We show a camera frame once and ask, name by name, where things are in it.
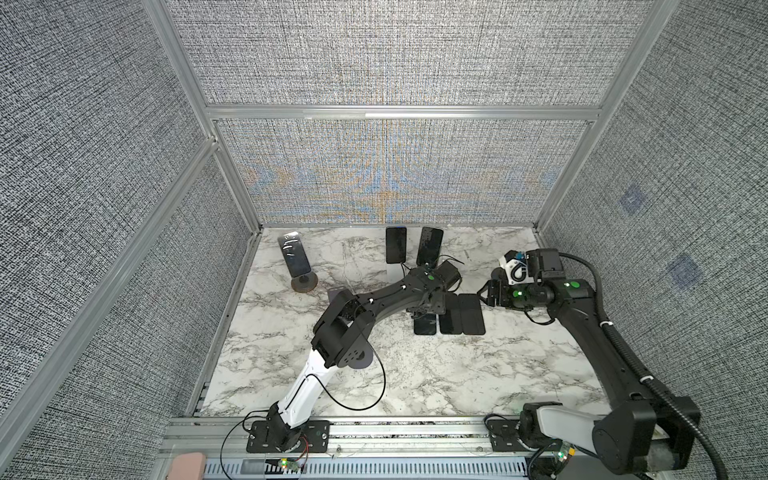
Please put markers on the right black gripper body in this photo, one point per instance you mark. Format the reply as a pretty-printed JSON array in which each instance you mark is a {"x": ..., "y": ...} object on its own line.
[{"x": 515, "y": 296}]

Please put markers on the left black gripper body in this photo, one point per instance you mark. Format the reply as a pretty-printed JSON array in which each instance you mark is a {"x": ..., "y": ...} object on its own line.
[{"x": 438, "y": 307}]

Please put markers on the phone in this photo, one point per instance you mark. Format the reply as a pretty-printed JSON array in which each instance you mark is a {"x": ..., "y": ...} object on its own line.
[
  {"x": 395, "y": 245},
  {"x": 429, "y": 247},
  {"x": 294, "y": 254},
  {"x": 425, "y": 324},
  {"x": 450, "y": 322},
  {"x": 471, "y": 314}
]

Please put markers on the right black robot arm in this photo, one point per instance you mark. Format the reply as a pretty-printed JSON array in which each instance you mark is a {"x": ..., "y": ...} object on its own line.
[{"x": 647, "y": 429}]

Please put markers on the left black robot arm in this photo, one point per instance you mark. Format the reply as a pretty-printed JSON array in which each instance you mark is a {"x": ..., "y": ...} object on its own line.
[{"x": 341, "y": 339}]

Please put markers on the white phone stand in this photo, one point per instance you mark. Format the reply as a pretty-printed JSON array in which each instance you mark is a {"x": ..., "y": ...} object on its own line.
[{"x": 395, "y": 272}]

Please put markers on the right dark round stand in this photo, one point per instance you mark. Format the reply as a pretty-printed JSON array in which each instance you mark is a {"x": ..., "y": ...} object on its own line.
[{"x": 499, "y": 274}]

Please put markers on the phone on white stand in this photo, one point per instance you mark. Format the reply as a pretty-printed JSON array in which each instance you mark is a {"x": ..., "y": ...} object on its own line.
[{"x": 395, "y": 245}]

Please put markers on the front-left grey round stand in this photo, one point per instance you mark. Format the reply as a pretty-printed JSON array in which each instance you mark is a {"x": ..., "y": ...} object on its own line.
[{"x": 362, "y": 358}]

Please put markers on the far-left brown round stand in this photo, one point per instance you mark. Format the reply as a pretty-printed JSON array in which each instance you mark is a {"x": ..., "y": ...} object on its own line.
[{"x": 305, "y": 283}]

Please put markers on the pink box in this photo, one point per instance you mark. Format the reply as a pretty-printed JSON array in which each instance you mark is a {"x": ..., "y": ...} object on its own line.
[{"x": 187, "y": 466}]

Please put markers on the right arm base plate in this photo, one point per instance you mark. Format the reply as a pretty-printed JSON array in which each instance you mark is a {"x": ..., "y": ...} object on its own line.
[{"x": 504, "y": 435}]

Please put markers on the white vented cable tray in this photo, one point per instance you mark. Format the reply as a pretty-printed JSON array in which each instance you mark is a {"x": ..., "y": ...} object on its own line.
[{"x": 372, "y": 468}]

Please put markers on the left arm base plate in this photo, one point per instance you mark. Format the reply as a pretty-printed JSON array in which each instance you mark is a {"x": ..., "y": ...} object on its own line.
[{"x": 264, "y": 437}]

